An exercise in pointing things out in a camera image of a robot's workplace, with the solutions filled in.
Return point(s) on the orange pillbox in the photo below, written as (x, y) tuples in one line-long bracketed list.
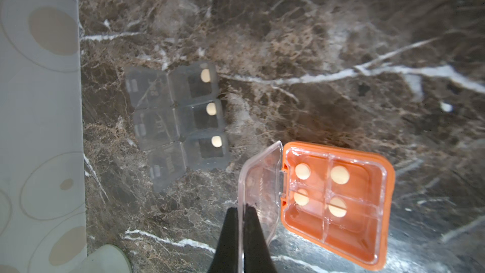
[(339, 199)]

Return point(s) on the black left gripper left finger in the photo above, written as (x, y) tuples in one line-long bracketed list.
[(225, 259)]

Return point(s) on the clear small pillbox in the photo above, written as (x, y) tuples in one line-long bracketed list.
[(178, 120)]

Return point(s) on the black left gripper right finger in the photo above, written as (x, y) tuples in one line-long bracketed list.
[(256, 252)]

